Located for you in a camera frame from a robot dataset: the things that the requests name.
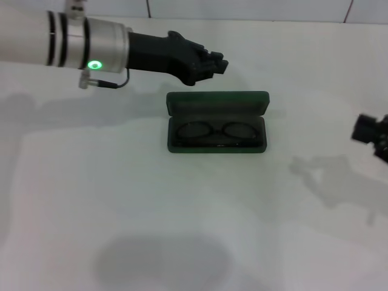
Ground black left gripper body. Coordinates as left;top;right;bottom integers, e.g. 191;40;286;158
127;30;202;87

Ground green glasses case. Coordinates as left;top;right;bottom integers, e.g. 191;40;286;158
166;90;270;155

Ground black glasses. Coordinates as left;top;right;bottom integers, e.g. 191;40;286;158
176;121;258;149

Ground left wrist cable with plug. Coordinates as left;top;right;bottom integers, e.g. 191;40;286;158
78;68;131;90

